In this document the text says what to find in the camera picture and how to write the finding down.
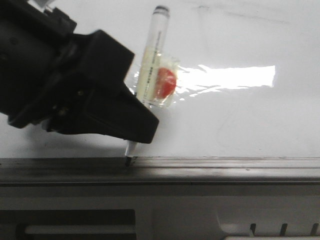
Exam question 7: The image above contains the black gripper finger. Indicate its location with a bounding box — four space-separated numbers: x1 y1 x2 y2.
74 86 159 144

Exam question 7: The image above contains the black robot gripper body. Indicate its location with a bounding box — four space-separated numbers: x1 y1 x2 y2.
0 0 134 133

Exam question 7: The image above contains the red magnet taped to marker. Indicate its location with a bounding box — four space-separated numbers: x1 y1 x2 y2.
152 54 180 108

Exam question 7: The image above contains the white whiteboard marker pen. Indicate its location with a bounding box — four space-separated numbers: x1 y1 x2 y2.
124 5 171 168

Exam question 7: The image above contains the grey metal whiteboard tray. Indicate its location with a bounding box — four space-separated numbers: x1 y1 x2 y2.
0 157 320 185

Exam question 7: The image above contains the white whiteboard surface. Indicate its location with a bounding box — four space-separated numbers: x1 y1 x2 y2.
0 0 320 159

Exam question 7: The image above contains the grey plastic housing below tray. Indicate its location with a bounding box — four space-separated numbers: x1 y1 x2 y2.
0 184 320 240

